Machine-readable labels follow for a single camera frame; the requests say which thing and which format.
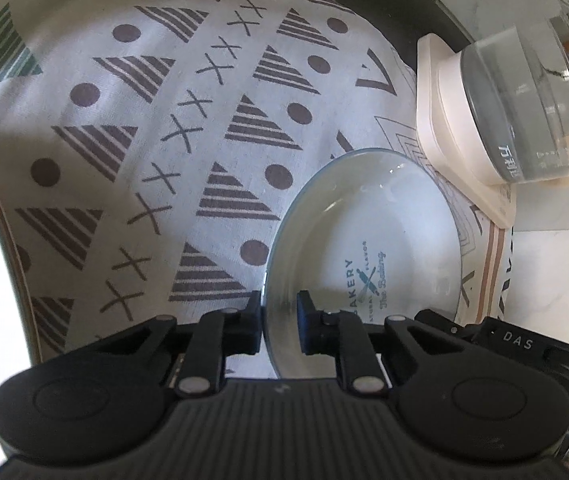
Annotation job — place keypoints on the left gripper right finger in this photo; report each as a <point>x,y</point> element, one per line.
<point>352,344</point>

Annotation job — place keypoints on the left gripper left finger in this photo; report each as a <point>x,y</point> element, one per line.
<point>207,344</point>

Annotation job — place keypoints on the white plate Bakery print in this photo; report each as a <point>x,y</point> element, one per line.
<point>370,233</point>

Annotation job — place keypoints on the cream kettle base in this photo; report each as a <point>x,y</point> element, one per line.
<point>449,137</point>

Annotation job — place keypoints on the patterned fringed table cloth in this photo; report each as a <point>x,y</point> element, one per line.
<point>149,148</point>

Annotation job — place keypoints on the glass electric kettle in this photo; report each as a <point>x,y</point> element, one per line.
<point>517,86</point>

